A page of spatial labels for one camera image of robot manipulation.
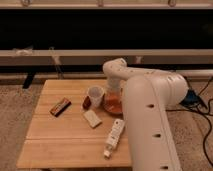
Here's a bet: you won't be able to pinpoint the blue box on floor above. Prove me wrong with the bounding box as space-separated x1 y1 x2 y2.
181 89 199 106

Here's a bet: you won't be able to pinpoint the white rectangular packet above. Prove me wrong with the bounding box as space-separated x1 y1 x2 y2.
83 110 102 128

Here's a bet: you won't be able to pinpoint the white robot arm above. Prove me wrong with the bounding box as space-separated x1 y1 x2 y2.
103 58 188 171

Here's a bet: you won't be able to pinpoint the black floor cables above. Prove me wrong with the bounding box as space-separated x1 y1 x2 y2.
166 76 213 168

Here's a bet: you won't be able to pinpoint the small red object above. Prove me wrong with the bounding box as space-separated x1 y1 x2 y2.
82 97 91 110

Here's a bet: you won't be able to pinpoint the white plastic cup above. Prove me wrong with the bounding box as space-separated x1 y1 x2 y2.
87 86 104 108

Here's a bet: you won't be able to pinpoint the brown chocolate bar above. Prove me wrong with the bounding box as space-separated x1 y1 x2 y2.
50 98 71 117

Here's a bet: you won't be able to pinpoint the wooden table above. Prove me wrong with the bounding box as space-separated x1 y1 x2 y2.
17 79 131 169

